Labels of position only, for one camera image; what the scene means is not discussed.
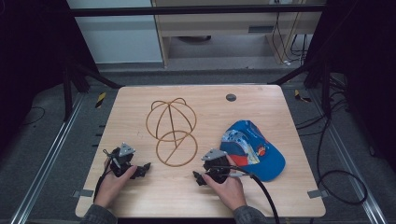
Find white cabinet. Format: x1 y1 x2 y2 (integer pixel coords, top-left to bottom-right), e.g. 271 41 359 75
65 0 164 65

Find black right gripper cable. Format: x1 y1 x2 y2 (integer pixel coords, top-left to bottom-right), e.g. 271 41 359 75
208 165 281 224

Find thin black floor cable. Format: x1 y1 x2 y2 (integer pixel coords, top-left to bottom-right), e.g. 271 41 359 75
21 105 47 127

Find cables under wooden desk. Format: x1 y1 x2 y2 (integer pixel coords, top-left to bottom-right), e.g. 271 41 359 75
271 11 310 67

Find black floor cable loop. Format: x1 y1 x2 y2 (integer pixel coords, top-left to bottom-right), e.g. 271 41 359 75
294 74 369 206

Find grey tape tab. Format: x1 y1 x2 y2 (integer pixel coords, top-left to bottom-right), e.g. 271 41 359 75
71 189 94 199
306 189 330 200

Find person's left hand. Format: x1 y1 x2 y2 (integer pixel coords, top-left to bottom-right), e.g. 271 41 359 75
93 157 138 209

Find brown wire cap stand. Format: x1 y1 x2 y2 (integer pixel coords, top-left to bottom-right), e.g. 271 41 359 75
145 97 199 168

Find black horizontal frame bar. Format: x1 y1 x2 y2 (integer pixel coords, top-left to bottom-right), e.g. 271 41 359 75
69 4 327 18

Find blue printed baseball cap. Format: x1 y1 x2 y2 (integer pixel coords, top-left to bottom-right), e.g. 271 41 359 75
219 119 287 183

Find black metal frame stand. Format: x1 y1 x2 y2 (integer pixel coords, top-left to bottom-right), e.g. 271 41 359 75
61 57 123 123
266 57 332 118

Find black curtain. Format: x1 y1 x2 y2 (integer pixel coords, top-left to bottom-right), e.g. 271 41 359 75
0 0 101 158
303 0 396 174

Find person's right hand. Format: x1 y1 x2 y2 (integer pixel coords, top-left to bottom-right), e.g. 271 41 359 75
201 154 248 213

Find aluminium floor rail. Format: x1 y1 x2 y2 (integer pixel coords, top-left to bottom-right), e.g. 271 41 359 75
8 92 86 224
310 89 389 224

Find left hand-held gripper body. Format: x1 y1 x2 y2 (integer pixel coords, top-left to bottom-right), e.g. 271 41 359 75
108 142 140 179

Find light wooden desk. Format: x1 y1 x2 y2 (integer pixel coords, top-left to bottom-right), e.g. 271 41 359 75
150 0 327 68

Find black yellow striped tape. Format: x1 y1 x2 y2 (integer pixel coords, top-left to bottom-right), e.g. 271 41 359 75
293 89 313 104
94 91 107 109

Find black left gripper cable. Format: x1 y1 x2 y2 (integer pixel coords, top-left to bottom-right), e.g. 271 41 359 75
92 148 115 203

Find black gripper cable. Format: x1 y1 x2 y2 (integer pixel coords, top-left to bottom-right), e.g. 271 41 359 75
208 165 281 224
92 148 115 203

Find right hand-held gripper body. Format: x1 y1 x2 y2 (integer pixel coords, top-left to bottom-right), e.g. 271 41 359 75
200 147 233 185

